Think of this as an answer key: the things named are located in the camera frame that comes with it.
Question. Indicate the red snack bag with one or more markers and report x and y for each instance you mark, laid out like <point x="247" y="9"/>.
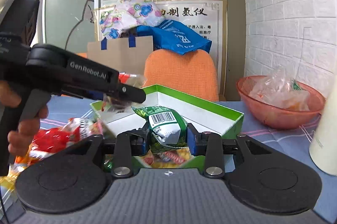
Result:
<point x="47" y="142"/>

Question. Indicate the blue plastic bag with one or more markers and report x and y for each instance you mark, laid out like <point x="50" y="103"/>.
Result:
<point x="174" y="36"/>

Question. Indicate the white thermos jug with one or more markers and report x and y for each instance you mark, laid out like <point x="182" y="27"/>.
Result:
<point x="322" y="149"/>

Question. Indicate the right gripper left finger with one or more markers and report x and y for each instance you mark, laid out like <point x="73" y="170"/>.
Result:
<point x="129" y="144"/>

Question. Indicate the framed calligraphy sign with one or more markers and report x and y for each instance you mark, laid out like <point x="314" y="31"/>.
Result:
<point x="205" y="17"/>

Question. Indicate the right orange chair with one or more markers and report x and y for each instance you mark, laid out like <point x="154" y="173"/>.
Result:
<point x="193" y="73"/>

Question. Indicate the brown cardboard sheet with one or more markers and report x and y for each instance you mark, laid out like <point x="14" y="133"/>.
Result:
<point x="122" y="54"/>

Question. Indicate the green cardboard box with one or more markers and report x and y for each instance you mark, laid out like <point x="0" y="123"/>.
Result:
<point x="204" y="115"/>

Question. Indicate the green snack packet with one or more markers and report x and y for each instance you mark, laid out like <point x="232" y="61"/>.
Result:
<point x="168" y="130"/>

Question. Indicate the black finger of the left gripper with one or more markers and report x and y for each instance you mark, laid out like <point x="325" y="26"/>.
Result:
<point x="124" y="93"/>

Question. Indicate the floral cloth bag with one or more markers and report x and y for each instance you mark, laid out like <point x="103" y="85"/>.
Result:
<point x="125" y="15"/>

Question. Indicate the clear dark snack packet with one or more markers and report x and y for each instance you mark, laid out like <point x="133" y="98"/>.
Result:
<point x="135" y="80"/>

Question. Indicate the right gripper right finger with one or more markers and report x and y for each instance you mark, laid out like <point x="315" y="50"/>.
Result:
<point x="210" y="146"/>

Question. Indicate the pink plastic bowl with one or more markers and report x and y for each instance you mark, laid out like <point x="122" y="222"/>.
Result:
<point x="280" y="103"/>

